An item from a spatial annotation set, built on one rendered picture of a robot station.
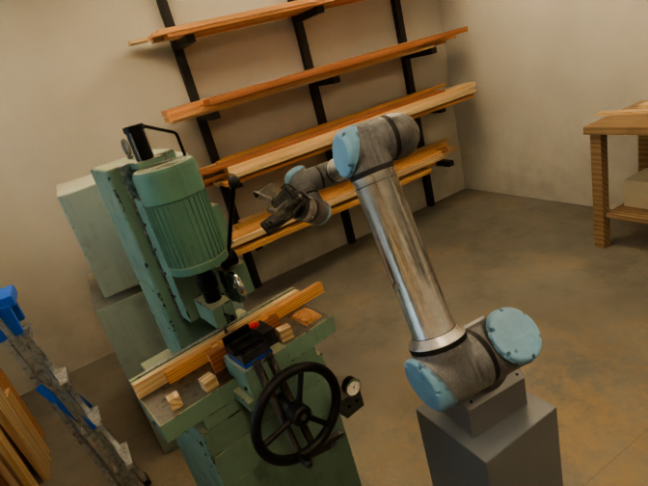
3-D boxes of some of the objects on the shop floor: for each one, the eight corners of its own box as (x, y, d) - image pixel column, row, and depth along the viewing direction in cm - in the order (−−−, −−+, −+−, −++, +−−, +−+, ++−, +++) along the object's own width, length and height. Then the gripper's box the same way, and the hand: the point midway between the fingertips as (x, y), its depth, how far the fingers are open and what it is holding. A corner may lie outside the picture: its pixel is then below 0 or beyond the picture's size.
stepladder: (129, 532, 208) (-42, 320, 162) (121, 494, 229) (-33, 297, 183) (162, 506, 214) (7, 295, 168) (151, 472, 235) (10, 276, 189)
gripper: (297, 183, 160) (261, 170, 141) (320, 208, 155) (286, 199, 136) (281, 202, 162) (244, 191, 143) (304, 228, 157) (268, 221, 138)
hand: (260, 202), depth 141 cm, fingers open, 6 cm apart
